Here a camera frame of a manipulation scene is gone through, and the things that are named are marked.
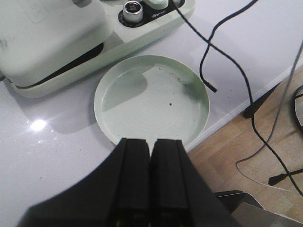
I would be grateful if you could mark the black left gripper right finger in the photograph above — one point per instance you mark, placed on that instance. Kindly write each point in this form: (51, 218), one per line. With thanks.
(179, 195)

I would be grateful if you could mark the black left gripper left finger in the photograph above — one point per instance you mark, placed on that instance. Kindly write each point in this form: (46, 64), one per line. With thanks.
(115, 194)

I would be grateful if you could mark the green breakfast maker lid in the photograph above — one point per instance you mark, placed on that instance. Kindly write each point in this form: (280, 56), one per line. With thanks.
(39, 37)

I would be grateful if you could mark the metal robot base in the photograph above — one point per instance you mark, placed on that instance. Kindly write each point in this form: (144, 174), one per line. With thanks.
(246, 210)

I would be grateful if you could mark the green breakfast maker base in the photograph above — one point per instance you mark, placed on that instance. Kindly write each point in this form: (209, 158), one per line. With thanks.
(159, 18)

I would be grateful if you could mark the light green round plate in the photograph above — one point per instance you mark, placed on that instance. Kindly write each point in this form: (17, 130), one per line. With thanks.
(151, 97)

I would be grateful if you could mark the left silver control knob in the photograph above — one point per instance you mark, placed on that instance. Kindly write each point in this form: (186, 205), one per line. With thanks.
(133, 12)

